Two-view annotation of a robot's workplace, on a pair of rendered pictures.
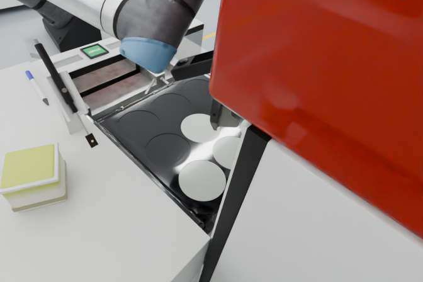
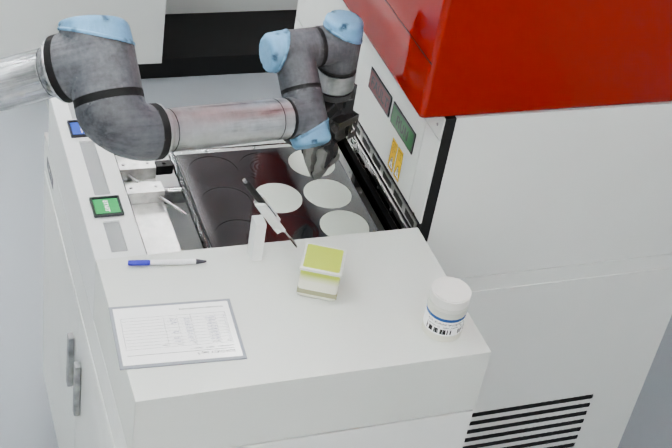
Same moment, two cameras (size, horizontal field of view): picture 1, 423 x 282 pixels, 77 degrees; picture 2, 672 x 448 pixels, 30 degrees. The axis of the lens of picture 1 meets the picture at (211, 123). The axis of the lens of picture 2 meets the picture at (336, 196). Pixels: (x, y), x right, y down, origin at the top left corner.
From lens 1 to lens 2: 2.14 m
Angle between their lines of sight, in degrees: 45
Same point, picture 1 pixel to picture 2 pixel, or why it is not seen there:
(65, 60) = (108, 236)
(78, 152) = (289, 261)
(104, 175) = not seen: hidden behind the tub
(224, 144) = (313, 194)
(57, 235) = (367, 289)
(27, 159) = (317, 257)
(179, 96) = (214, 190)
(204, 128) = (281, 196)
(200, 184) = (349, 229)
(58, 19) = not seen: outside the picture
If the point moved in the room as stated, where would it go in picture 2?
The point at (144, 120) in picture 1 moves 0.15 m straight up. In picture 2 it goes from (237, 230) to (244, 168)
